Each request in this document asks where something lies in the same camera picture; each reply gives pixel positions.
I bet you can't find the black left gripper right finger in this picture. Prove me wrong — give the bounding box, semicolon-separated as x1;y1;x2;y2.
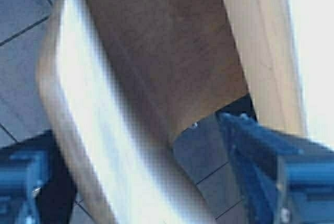
216;113;334;224

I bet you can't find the long wooden window counter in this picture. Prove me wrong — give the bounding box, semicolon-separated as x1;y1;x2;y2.
215;0;334;146

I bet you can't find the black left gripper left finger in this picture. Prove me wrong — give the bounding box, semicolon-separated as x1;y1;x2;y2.
1;130;76;223

